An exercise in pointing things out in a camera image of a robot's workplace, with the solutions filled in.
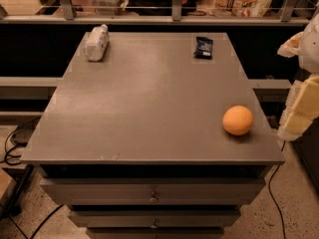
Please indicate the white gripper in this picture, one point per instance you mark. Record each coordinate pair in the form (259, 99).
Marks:
(311, 50)

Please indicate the dark blue snack bar wrapper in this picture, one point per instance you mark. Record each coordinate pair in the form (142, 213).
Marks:
(203, 48)

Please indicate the orange round fruit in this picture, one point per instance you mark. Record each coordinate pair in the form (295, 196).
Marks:
(238, 120)

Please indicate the black bag behind railing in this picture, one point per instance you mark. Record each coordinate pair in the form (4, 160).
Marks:
(159, 7)

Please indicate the grey drawer cabinet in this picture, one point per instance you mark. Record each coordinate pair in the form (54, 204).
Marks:
(135, 147)

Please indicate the white plastic-wrapped package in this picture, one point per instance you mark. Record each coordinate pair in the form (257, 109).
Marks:
(97, 43)

